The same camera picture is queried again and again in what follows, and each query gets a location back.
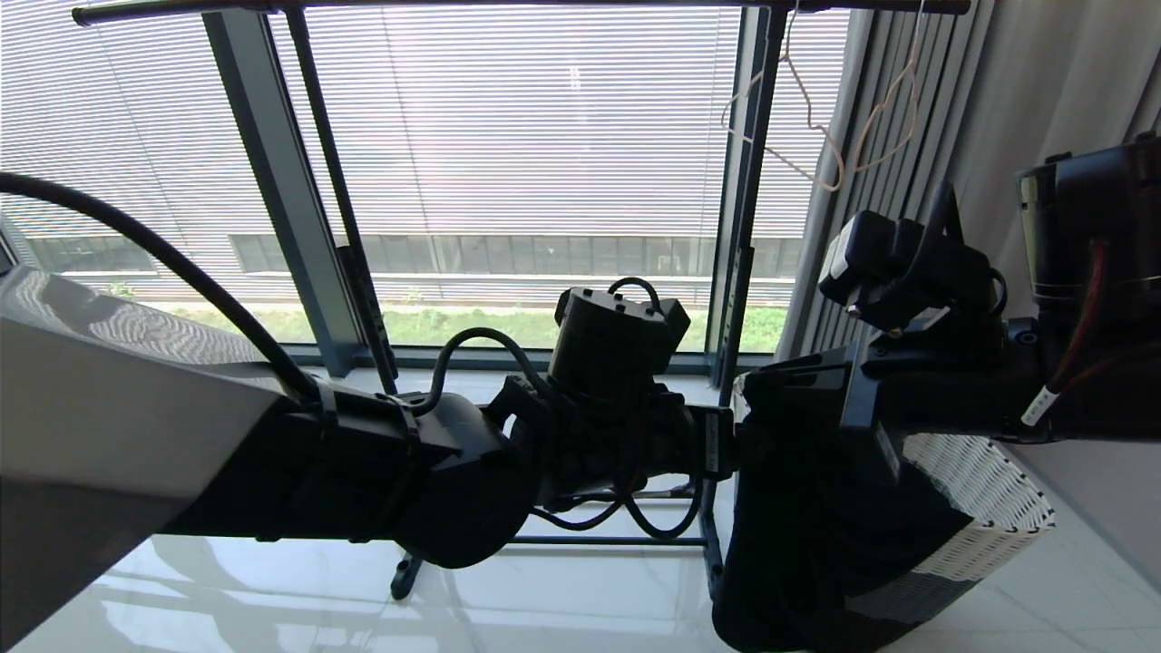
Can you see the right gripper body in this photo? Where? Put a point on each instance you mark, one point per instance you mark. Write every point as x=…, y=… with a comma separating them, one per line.
x=943, y=390

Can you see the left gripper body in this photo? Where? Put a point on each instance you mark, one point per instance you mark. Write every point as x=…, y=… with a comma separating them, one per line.
x=635, y=444

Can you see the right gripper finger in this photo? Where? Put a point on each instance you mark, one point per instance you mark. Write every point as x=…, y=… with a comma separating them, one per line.
x=780, y=408

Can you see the black garment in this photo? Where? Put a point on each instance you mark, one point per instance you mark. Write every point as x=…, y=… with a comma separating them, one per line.
x=816, y=544

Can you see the pink clothes hanger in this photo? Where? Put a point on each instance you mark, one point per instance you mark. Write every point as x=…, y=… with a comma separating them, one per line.
x=887, y=98
x=839, y=177

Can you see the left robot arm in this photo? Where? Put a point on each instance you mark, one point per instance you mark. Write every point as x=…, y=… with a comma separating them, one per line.
x=136, y=408

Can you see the white laundry basket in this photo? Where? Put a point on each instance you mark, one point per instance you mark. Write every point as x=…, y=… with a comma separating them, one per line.
x=989, y=490

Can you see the black clothes rack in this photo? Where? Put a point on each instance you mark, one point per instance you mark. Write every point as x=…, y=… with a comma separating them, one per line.
x=367, y=308

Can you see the grey curtain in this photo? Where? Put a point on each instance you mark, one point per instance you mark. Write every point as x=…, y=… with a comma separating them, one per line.
x=998, y=91

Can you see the window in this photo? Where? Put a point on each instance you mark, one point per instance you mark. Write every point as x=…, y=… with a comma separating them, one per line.
x=286, y=181

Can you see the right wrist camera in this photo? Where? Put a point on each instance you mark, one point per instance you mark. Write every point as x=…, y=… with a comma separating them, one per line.
x=893, y=263

